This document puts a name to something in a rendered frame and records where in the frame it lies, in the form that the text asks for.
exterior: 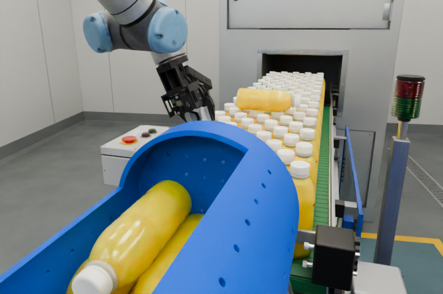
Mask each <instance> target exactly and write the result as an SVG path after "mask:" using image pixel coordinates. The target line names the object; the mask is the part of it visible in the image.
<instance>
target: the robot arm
mask: <svg viewBox="0 0 443 294"><path fill-rule="evenodd" d="M98 2H99V3H100V4H101V5H102V6H103V7H104V8H105V9H106V11H102V12H101V11H98V12H97V13H94V14H91V15H88V16H86V17H85V19H84V21H83V32H84V37H85V38H86V41H87V43H88V45H89V46H90V47H91V48H92V49H93V50H94V51H95V52H96V53H105V52H108V51H109V52H112V51H113V50H116V49H129V50H136V51H149V52H150V54H151V56H152V58H153V60H154V62H155V65H159V66H158V67H157V68H156V70H157V72H158V75H159V77H160V80H161V82H162V84H163V87H164V88H165V91H166V94H164V95H162V96H161V98H162V101H163V103H164V106H165V108H166V110H167V112H168V114H169V117H170V118H171V117H173V116H174V115H175V112H176V114H177V115H180V117H181V118H182V119H183V120H184V121H185V122H187V123H188V122H191V121H199V120H200V118H201V119H202V121H215V119H216V118H215V105H214V101H213V99H212V97H211V95H210V93H209V90H211V89H212V81H211V80H210V79H209V78H207V77H206V76H204V75H203V74H201V73H199V72H198V71H196V70H194V69H193V68H191V67H189V66H188V65H185V66H183V64H182V63H184V62H186V61H188V60H189V59H188V57H187V55H184V54H186V51H185V48H184V44H185V42H186V40H187V36H188V26H187V21H186V19H185V17H184V16H183V14H182V13H181V12H180V11H178V10H177V9H173V8H170V7H168V5H167V4H166V2H165V0H98ZM170 100H171V103H172V105H173V107H172V106H171V104H170ZM165 101H168V104H169V106H170V108H171V112H169V110H168V108H167V105H166V103H165ZM198 108H199V112H198V113H197V112H195V111H193V110H194V109H198ZM174 111H175V112H174Z"/></svg>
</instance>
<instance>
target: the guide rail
mask: <svg viewBox="0 0 443 294"><path fill-rule="evenodd" d="M330 226H333V227H335V226H336V213H335V185H334V130H333V103H332V93H331V104H330Z"/></svg>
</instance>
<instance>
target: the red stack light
mask: <svg viewBox="0 0 443 294"><path fill-rule="evenodd" d="M394 87H395V88H394V96H397V97H401V98H422V97H423V91H424V90H423V89H424V87H425V81H422V82H408V81H402V80H398V79H396V82H395V86H394Z"/></svg>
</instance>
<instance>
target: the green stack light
mask: <svg viewBox="0 0 443 294"><path fill-rule="evenodd" d="M421 103H422V98H401V97H397V96H394V95H393V101H392V109H391V115H392V116H394V117H399V118H404V119H416V118H418V117H419V114H420V110H421Z"/></svg>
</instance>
